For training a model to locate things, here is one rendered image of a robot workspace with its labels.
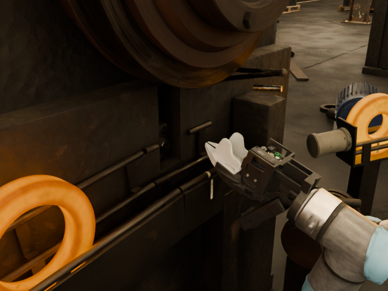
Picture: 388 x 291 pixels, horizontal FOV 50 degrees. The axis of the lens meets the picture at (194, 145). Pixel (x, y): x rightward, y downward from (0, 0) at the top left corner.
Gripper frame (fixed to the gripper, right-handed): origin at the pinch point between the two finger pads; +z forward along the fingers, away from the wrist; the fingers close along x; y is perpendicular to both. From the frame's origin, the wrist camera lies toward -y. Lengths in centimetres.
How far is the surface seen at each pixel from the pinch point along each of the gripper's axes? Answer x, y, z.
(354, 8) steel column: -847, -131, 252
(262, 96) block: -21.5, 4.0, 3.7
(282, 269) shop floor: -63, -75, -11
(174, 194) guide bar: 11.6, -3.3, -2.4
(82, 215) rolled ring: 28.4, -0.8, 0.6
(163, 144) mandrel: 2.9, -3.5, 8.9
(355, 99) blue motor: -196, -53, 23
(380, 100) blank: -44.9, 7.1, -14.7
